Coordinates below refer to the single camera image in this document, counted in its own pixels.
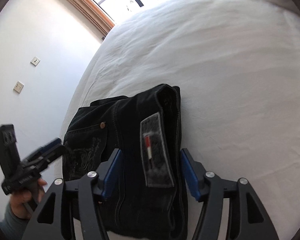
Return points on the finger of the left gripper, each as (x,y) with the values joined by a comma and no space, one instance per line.
(48,146)
(44,156)

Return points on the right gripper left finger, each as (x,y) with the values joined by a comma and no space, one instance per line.
(66,200)

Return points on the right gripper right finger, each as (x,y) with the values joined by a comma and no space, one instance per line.
(245,214)

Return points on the black denim pants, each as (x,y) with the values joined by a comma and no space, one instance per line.
(149,199)

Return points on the grey sleeved forearm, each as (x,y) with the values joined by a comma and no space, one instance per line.
(15,221)

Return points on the person's left hand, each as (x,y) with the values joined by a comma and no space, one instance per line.
(18,200)

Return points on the left orange curtain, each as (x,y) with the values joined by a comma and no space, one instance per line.
(94,14)

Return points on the white bed sheet mattress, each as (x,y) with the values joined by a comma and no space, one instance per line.
(237,64)

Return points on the beige wall socket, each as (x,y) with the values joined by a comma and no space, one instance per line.
(18,87)

